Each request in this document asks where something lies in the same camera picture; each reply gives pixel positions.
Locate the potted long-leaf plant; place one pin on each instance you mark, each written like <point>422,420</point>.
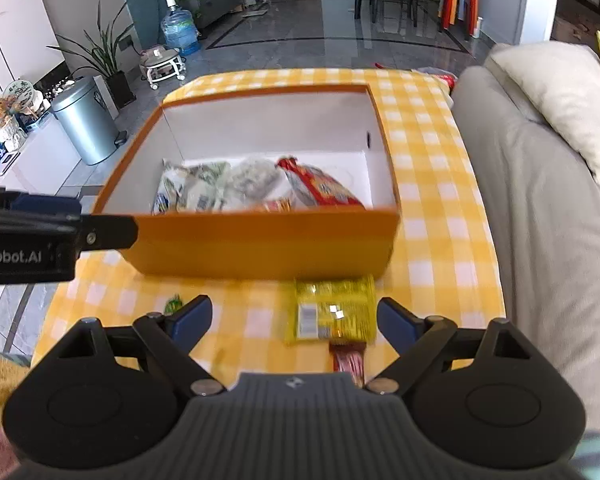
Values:
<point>105,55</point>

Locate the orange plastic stools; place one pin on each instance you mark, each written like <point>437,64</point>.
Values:
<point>459,5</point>

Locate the blue water bottle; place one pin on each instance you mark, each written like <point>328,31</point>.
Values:
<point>180,27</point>

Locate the white rolling stool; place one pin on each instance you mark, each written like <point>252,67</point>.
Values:
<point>162,67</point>

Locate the grey metal trash can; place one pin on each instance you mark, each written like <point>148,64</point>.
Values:
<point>87,120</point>

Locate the yellow-green snack packet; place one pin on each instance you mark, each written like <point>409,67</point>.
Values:
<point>330,310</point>

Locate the red fries snack packet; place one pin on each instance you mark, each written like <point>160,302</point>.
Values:
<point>277,205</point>

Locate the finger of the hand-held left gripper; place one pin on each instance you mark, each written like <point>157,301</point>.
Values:
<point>45,204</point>
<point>107,232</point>

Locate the yellow flower rug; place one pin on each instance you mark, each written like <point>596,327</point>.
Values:
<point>0,380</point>

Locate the grey sofa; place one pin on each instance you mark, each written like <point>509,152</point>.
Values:
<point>545,260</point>

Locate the orange cardboard box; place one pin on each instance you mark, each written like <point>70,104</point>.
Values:
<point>260,250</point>

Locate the beige pillow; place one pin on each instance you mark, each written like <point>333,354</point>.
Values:
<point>565,100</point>

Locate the yellow checkered tablecloth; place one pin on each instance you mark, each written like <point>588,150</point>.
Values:
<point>430,200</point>

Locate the white low cabinet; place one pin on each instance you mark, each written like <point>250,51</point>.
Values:
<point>25,155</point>

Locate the small green candy packet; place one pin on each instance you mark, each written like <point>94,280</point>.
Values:
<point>173,305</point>

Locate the white snack packet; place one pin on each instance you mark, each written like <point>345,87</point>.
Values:
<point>180,192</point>

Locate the clear packet of round candies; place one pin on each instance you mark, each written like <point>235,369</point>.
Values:
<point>257,177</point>

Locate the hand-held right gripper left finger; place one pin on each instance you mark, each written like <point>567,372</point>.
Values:
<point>192,319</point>

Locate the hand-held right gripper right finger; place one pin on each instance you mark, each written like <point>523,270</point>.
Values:
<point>397,320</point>

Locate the clear packet of brown candies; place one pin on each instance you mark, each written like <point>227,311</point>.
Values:
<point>349,362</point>

